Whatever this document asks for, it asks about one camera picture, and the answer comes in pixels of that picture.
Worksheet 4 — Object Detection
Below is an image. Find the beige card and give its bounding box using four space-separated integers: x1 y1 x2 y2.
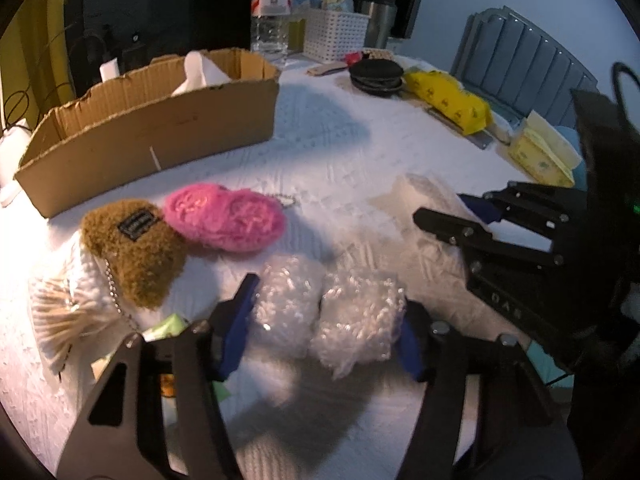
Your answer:
306 61 352 78

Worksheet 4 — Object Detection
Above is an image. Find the cream tissue pack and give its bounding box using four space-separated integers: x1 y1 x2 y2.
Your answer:
521 109 584 167

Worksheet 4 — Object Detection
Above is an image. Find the white textured tablecloth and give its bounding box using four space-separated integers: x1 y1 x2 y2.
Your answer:
0 52 583 480

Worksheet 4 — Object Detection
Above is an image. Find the cardboard box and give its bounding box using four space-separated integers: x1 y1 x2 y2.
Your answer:
14 47 281 219

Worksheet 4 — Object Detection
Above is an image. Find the black round pouch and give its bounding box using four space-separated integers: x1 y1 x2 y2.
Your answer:
348 58 406 96

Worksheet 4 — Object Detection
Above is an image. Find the white crumpled tissue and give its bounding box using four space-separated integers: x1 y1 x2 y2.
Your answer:
171 51 234 97

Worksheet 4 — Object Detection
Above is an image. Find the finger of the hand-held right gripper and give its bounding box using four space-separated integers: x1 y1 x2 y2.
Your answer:
456 181 587 256
413 207 568 270

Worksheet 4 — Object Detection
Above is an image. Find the green packet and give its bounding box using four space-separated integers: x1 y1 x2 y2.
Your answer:
141 312 232 402

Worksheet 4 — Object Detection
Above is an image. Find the black cable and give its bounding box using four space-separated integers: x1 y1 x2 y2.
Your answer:
611 61 640 133

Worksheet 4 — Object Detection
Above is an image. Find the clear bag of cotton swabs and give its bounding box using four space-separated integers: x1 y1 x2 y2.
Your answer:
309 266 408 381
250 253 327 359

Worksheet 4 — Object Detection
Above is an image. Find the metal tumbler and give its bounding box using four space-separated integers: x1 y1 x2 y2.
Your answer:
356 0 399 51

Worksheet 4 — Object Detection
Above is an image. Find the pink plush keychain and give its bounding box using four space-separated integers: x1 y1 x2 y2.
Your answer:
163 183 299 253

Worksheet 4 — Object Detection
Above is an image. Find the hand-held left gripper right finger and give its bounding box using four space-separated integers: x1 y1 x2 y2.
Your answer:
395 299 586 480

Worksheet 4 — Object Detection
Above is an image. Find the pack of wooden cotton swabs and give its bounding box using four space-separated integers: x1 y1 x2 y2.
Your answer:
29 247 138 377

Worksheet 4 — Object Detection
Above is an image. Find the yellow tissue packet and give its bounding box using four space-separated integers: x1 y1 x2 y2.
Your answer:
403 70 494 136

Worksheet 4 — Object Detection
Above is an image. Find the grey ribbed panel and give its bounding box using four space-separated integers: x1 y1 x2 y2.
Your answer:
449 5 599 128

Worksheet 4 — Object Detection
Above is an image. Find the pale yellow tissue pack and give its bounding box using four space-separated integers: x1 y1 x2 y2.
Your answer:
508 127 577 189

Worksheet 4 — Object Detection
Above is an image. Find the brown plush keychain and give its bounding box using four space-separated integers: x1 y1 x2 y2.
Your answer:
81 199 189 310

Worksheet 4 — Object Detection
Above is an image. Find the clear water bottle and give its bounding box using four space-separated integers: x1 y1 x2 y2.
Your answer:
249 0 294 62

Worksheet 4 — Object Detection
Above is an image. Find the black box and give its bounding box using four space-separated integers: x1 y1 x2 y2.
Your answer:
357 0 424 41

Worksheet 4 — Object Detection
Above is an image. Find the flat clear plastic bag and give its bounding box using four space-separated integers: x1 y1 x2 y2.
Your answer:
369 173 501 306

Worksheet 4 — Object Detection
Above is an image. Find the white plastic basket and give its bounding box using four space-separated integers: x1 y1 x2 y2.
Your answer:
302 7 371 62

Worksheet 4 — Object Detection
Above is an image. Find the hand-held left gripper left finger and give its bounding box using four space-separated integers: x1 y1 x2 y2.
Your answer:
56 273 261 480

